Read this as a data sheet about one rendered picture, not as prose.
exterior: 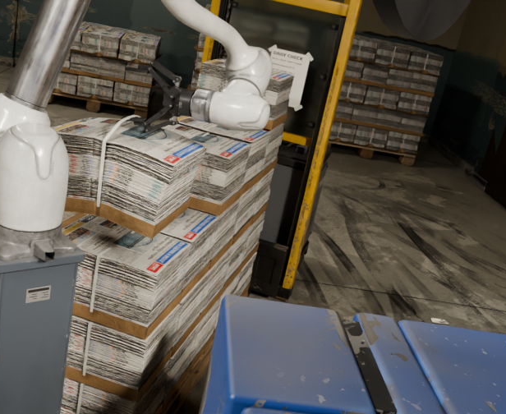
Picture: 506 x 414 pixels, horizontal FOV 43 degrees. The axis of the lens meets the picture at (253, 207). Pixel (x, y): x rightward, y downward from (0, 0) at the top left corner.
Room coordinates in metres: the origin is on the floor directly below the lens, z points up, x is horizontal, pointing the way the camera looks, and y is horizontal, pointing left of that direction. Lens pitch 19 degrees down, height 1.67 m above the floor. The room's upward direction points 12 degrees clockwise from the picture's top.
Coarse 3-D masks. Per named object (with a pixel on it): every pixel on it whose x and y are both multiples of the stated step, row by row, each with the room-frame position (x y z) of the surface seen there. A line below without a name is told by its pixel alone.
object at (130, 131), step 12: (108, 132) 1.78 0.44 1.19; (120, 132) 1.81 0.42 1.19; (132, 132) 1.83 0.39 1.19; (144, 132) 1.86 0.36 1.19; (96, 144) 1.70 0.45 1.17; (108, 144) 1.69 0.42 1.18; (96, 156) 1.70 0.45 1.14; (108, 156) 1.69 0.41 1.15; (96, 168) 1.70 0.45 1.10; (108, 168) 1.69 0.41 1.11; (96, 180) 1.69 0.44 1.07; (108, 180) 1.69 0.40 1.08; (96, 192) 1.69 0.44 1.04; (108, 192) 1.69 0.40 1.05
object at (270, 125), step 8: (280, 120) 2.98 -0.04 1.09; (264, 128) 2.84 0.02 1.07; (272, 128) 2.85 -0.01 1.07; (264, 168) 2.87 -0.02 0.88; (272, 168) 3.04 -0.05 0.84; (264, 208) 3.06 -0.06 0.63; (256, 216) 2.90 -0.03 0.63; (256, 248) 3.07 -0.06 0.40; (248, 256) 2.92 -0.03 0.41; (248, 288) 3.11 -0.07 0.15; (240, 296) 2.93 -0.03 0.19
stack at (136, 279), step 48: (96, 240) 1.83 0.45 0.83; (144, 240) 1.91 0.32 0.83; (192, 240) 2.00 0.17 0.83; (240, 240) 2.67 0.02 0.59; (96, 288) 1.74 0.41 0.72; (144, 288) 1.70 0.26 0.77; (192, 288) 2.10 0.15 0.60; (96, 336) 1.73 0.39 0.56; (192, 336) 2.20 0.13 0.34; (192, 384) 2.35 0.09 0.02
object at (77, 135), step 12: (84, 120) 1.93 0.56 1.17; (96, 120) 1.94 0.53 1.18; (108, 120) 1.96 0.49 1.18; (120, 120) 1.97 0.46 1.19; (60, 132) 1.72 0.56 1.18; (72, 132) 1.74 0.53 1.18; (84, 132) 1.75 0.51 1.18; (96, 132) 1.76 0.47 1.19; (72, 144) 1.71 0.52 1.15; (84, 144) 1.71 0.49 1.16; (72, 156) 1.71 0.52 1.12; (84, 156) 1.70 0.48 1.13; (72, 168) 1.71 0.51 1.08; (84, 168) 1.71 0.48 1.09; (72, 180) 1.71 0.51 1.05; (84, 180) 1.70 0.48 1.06; (72, 192) 1.71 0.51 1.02; (84, 192) 1.70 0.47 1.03
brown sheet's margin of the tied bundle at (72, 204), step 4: (68, 200) 1.71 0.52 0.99; (72, 200) 1.71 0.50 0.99; (76, 200) 1.70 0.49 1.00; (80, 200) 1.70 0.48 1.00; (84, 200) 1.70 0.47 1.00; (88, 200) 1.70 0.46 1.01; (68, 204) 1.71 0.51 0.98; (72, 204) 1.71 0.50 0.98; (76, 204) 1.70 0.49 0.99; (80, 204) 1.70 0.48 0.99; (84, 204) 1.70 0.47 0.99; (88, 204) 1.70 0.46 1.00; (68, 208) 1.71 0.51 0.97; (72, 208) 1.71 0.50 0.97; (76, 208) 1.70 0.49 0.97; (80, 208) 1.70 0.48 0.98; (84, 208) 1.70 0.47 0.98; (88, 208) 1.70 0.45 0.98; (76, 212) 1.70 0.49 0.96; (80, 212) 1.70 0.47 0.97; (84, 212) 1.70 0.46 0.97; (88, 212) 1.70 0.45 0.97
